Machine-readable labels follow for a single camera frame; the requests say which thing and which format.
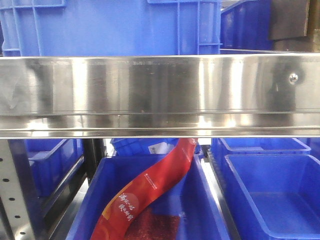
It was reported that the perforated steel upright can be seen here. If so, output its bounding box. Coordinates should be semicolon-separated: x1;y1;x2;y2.
0;139;36;240

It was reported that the empty blue bin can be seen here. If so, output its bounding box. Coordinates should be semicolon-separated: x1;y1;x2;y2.
223;155;320;240

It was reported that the large blue crate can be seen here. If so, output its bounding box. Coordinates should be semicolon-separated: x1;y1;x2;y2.
0;0;221;57

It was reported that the blue bin lower left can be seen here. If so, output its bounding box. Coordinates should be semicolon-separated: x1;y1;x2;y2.
24;138;84;197

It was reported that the blue bin with red bag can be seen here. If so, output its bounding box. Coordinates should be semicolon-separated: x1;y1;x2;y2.
66;154;230;240

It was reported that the red snack bag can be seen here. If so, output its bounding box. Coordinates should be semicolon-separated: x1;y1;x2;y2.
90;138;198;240

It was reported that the blue bin rear right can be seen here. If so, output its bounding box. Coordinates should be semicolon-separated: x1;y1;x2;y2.
210;137;311;165

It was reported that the blue bin upper right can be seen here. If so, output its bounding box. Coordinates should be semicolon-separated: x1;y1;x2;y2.
220;0;273;50

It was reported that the stainless steel shelf rail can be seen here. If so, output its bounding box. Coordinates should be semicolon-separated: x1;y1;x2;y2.
0;53;320;139

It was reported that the brown cardboard piece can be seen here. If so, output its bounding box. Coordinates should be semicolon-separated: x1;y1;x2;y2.
269;0;310;41

